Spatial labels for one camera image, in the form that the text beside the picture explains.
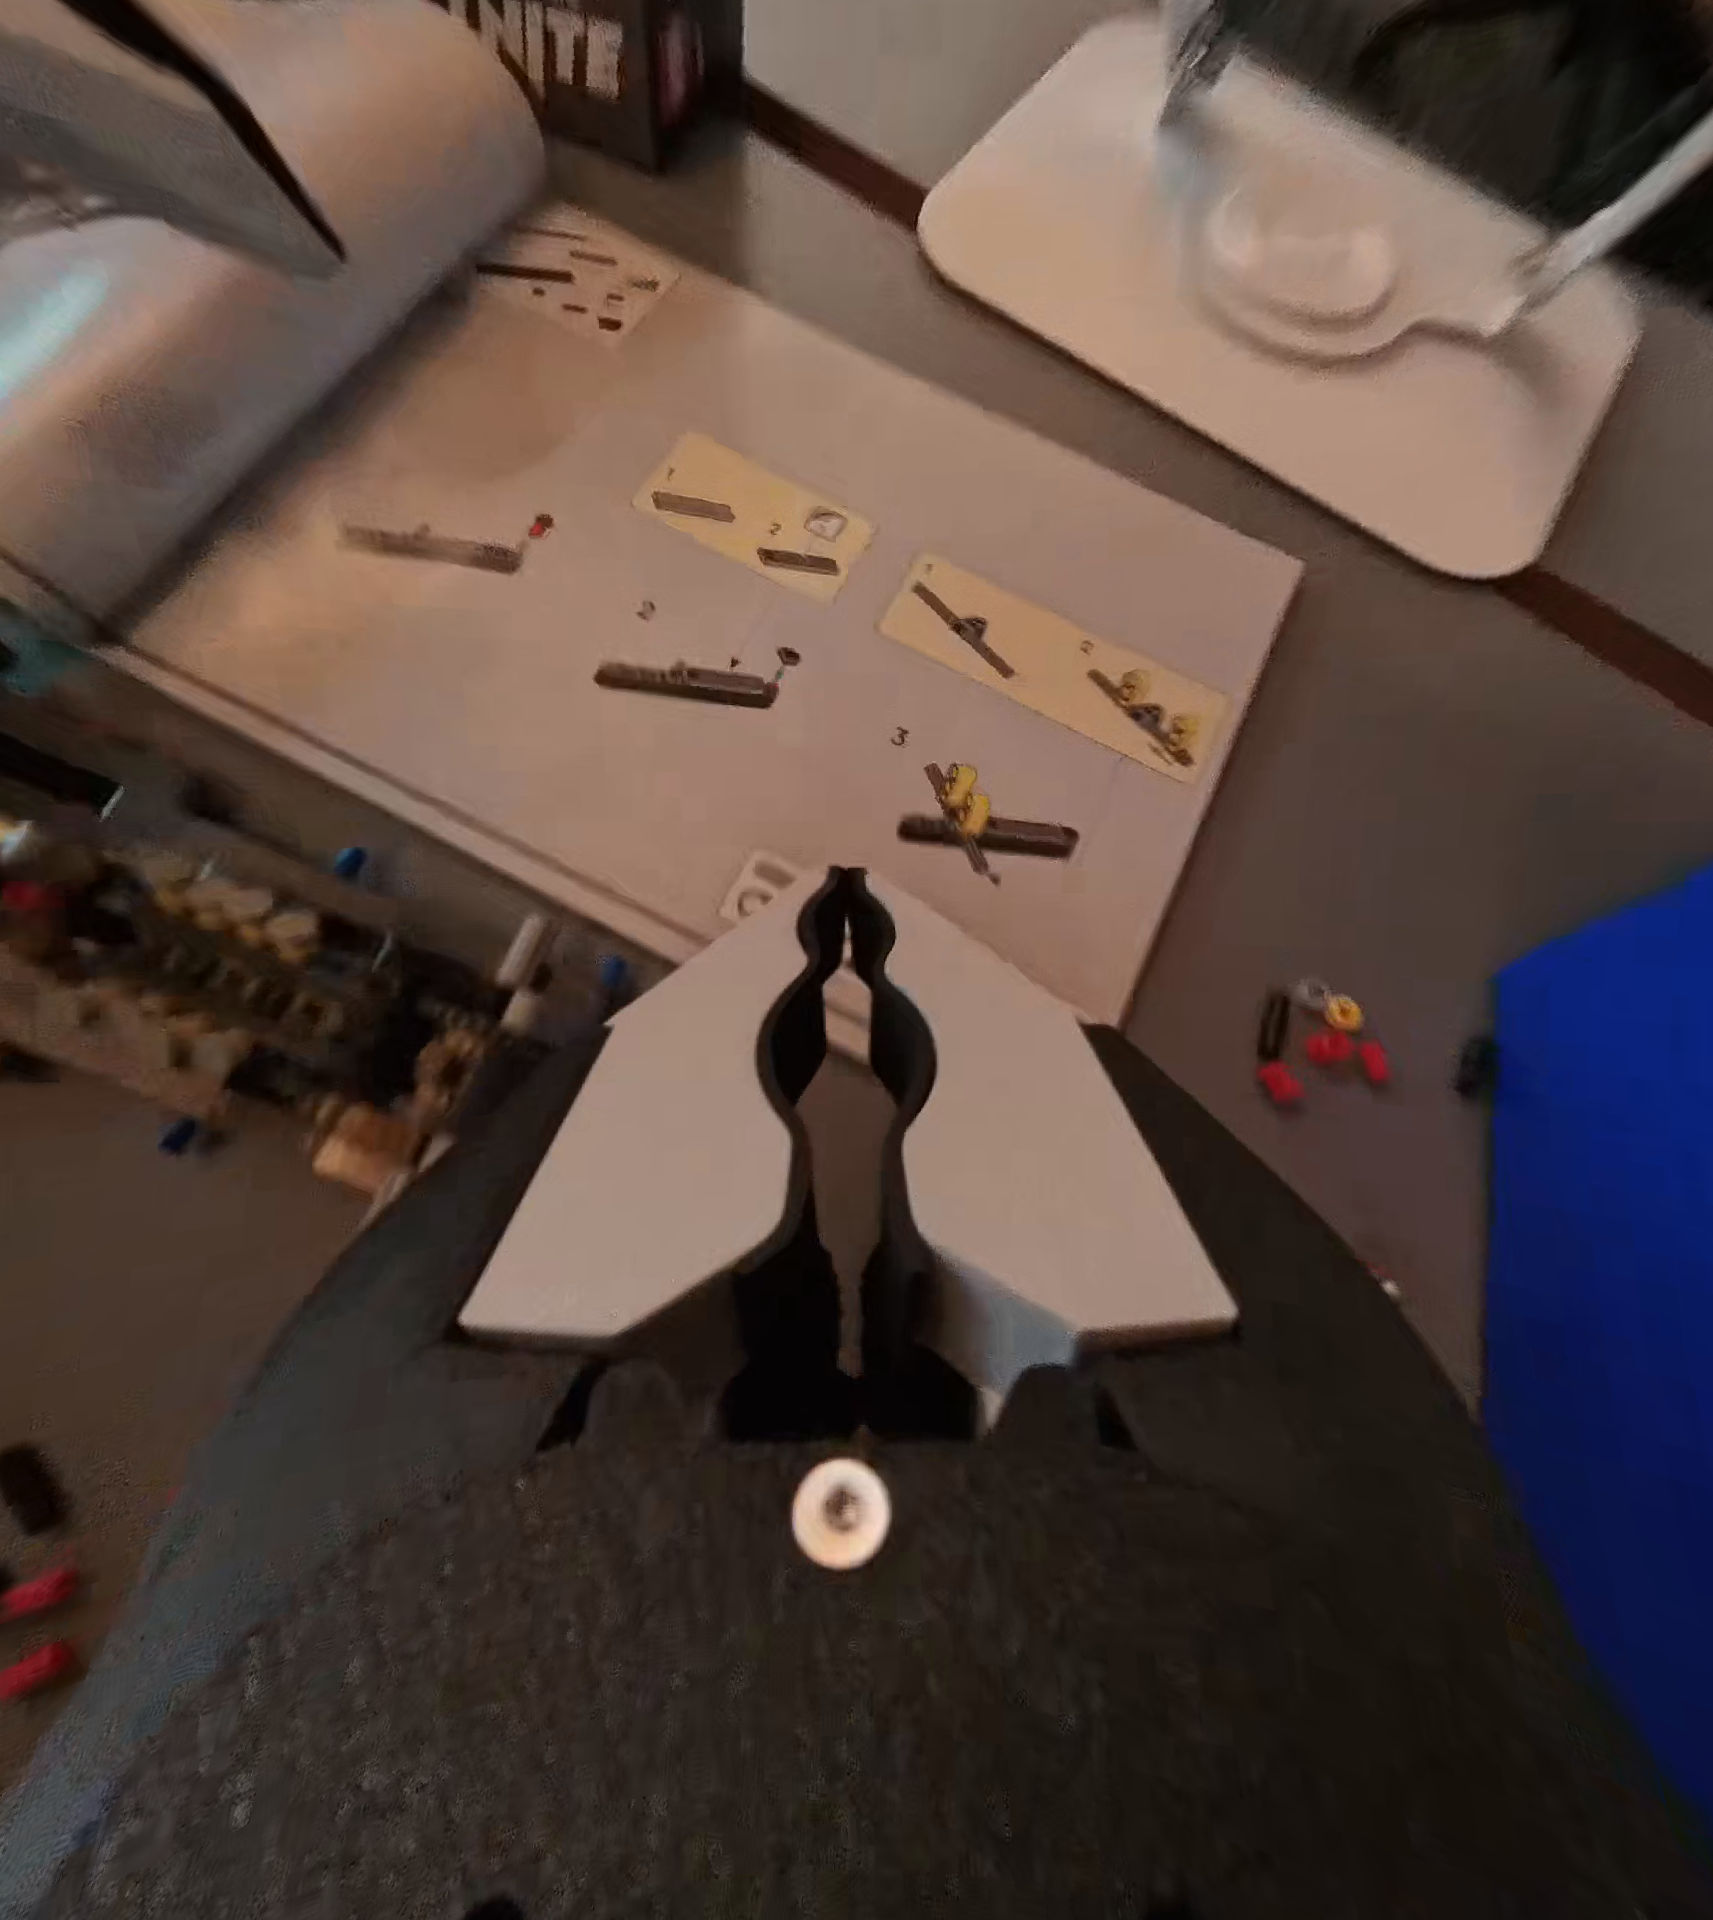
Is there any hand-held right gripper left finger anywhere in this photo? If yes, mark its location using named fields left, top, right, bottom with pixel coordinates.
left=455, top=866, right=862, bottom=1442

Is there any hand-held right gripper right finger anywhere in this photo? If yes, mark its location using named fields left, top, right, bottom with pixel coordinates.
left=844, top=868, right=1239, bottom=1439

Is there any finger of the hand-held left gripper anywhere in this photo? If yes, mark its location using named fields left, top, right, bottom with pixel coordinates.
left=0, top=0, right=348, bottom=282

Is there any lego car chassis assembly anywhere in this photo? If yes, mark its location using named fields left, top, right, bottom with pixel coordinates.
left=0, top=539, right=640, bottom=1201

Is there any small lego pin cluster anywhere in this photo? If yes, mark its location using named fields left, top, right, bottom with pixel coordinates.
left=1253, top=973, right=1398, bottom=1114

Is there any lego set box yellow car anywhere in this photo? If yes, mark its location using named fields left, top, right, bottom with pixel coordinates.
left=420, top=0, right=744, bottom=175

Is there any lego instruction booklet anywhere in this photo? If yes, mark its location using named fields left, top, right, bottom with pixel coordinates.
left=0, top=30, right=1307, bottom=1030

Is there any black lego connector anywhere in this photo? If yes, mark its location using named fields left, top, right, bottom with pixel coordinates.
left=0, top=1444, right=71, bottom=1537

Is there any blue plastic bin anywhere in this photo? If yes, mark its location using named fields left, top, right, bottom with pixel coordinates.
left=1481, top=822, right=1713, bottom=1920

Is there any wooden document stand white base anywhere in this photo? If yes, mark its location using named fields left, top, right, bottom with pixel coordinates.
left=914, top=0, right=1713, bottom=585

